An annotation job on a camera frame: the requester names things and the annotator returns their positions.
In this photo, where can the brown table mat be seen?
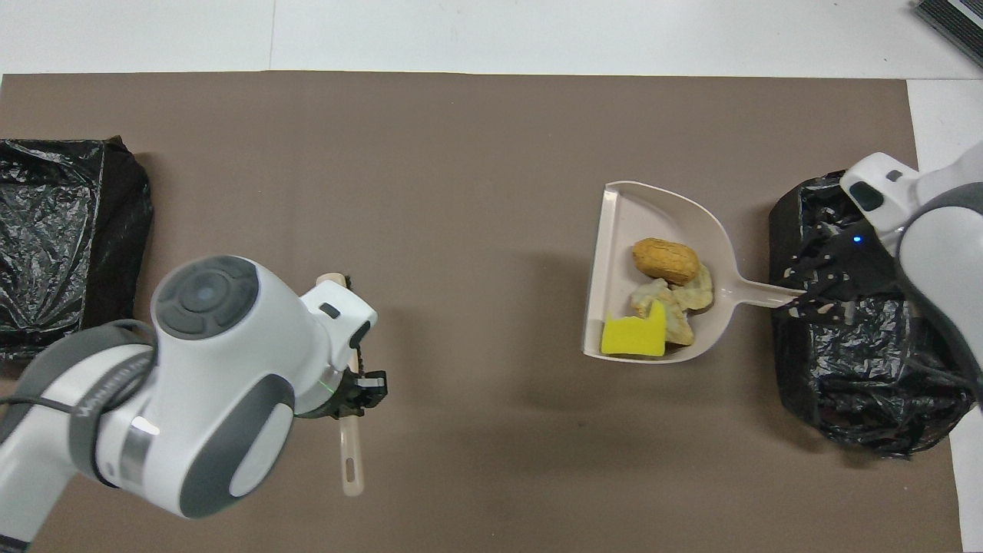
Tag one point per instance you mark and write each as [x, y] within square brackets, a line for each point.
[461, 115]

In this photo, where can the brown bread roll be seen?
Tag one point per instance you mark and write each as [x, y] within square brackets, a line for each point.
[666, 259]

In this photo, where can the beige hand brush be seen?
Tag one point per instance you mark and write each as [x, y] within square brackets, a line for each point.
[351, 461]

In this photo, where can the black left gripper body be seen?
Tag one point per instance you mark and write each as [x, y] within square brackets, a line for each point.
[369, 388]

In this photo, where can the black bag-covered bin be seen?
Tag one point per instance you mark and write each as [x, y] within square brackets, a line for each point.
[61, 230]

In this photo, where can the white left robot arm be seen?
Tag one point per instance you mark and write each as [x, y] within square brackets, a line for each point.
[230, 361]

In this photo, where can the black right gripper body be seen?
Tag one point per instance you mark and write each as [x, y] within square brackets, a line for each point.
[856, 261]

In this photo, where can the green and yellow sponge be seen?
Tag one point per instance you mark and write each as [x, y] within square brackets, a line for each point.
[633, 338]

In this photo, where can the pale bread chunk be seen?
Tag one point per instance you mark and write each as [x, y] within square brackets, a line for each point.
[676, 319]

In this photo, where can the beige plastic dustpan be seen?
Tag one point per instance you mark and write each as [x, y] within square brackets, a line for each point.
[653, 215]

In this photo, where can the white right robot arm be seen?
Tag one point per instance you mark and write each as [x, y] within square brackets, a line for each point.
[944, 246]

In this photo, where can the dark grey ribbed panel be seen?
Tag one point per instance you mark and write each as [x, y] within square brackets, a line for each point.
[956, 23]

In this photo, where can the striped croissant pastry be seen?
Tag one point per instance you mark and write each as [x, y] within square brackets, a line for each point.
[697, 290]

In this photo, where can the open black bag-lined bin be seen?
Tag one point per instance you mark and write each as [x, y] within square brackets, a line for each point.
[868, 399]

